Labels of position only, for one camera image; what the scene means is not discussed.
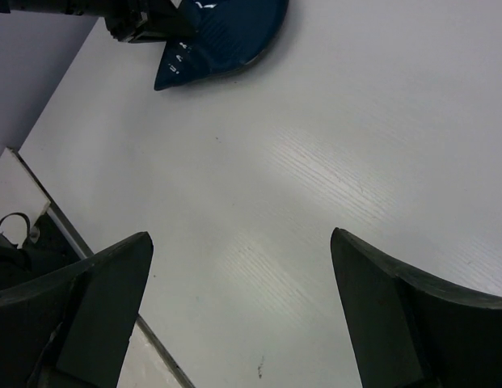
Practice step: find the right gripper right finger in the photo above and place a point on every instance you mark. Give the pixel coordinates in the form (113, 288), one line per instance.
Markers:
(409, 328)

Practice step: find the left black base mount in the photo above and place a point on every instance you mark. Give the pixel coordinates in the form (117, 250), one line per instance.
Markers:
(44, 249)

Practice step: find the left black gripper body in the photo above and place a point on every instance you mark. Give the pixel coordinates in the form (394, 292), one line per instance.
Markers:
(136, 21)

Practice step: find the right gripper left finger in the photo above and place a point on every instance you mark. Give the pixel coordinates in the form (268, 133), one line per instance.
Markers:
(71, 327)

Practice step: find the navy blue leaf-shaped dish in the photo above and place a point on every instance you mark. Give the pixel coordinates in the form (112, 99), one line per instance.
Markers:
(230, 35)

